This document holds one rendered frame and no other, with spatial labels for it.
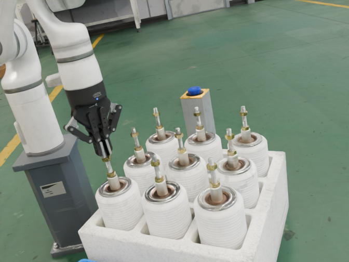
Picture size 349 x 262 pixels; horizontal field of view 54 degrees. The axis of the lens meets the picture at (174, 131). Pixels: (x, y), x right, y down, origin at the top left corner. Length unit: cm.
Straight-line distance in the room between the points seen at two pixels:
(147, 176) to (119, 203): 12
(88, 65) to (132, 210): 32
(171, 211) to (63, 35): 38
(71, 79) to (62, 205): 43
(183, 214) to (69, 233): 42
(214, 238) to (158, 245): 11
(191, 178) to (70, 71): 34
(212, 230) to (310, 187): 52
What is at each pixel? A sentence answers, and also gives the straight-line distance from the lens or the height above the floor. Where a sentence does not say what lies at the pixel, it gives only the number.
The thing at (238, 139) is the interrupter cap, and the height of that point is 25.
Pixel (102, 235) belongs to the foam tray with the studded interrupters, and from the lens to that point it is 78.
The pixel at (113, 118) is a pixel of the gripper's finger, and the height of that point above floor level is 41.
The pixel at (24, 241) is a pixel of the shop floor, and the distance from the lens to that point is 120.
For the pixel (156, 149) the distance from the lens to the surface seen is 92.
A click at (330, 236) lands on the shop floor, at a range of 97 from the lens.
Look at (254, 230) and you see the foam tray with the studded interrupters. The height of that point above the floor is 18.
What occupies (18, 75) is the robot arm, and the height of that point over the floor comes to 51.
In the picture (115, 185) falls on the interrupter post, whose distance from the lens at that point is 77.
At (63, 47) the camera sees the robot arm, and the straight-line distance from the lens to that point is 65.
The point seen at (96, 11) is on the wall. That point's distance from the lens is 584.
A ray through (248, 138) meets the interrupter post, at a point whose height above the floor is 26.
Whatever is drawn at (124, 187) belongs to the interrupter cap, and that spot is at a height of 25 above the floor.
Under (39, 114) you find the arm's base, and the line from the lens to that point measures 90.
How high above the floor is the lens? 65
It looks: 24 degrees down
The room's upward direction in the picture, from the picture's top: 12 degrees counter-clockwise
